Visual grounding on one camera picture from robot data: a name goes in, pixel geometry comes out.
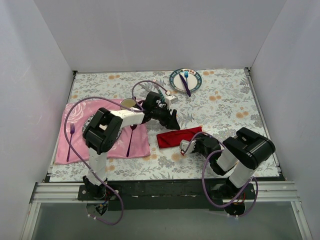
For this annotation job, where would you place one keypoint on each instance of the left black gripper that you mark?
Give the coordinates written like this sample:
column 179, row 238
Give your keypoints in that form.
column 166, row 116

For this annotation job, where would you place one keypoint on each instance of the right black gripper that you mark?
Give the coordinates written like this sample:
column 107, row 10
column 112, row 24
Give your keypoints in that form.
column 198, row 144

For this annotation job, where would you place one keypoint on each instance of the red cloth napkin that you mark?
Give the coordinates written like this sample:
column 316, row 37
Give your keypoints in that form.
column 173, row 138

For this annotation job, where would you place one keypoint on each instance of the teal handled fork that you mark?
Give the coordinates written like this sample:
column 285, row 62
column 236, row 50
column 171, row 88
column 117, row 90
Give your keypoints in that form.
column 160, row 92

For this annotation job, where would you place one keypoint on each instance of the teal handled knife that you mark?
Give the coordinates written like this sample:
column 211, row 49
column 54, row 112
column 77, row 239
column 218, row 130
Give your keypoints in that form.
column 144, row 87

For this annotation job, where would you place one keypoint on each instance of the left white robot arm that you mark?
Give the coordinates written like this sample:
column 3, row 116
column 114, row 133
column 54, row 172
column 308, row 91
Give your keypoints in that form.
column 104, row 129

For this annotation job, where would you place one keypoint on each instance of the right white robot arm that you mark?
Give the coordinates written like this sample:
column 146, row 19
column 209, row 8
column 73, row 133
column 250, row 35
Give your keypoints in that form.
column 242, row 153

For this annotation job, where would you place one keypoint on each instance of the purple spoon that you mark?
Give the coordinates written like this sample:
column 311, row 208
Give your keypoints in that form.
column 133, row 127

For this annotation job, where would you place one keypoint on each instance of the purple knife on plate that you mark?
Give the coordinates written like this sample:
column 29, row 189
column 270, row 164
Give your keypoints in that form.
column 185, row 85

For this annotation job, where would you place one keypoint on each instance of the cream enamel mug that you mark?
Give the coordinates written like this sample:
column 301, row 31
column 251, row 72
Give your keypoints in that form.
column 128, row 103

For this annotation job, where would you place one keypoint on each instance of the white plate blue rim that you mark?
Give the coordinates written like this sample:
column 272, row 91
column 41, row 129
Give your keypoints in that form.
column 194, row 80

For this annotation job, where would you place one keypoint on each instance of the blue fork on plate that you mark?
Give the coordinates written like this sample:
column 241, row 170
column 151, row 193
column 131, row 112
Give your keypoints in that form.
column 186, row 75

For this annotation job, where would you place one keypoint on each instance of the blue floral plate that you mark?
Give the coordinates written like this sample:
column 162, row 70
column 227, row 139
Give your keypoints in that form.
column 86, row 126

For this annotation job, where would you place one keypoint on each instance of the pink floral placemat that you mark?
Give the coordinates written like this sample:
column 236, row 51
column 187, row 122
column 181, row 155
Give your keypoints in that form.
column 139, row 145

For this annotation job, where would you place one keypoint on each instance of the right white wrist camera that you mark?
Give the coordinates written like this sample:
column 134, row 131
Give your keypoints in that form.
column 187, row 147

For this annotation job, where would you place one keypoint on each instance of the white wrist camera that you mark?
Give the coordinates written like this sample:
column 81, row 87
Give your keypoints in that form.
column 187, row 147
column 170, row 99

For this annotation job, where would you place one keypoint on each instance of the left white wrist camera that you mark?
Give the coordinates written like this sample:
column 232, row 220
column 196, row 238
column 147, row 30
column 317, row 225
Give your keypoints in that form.
column 170, row 99

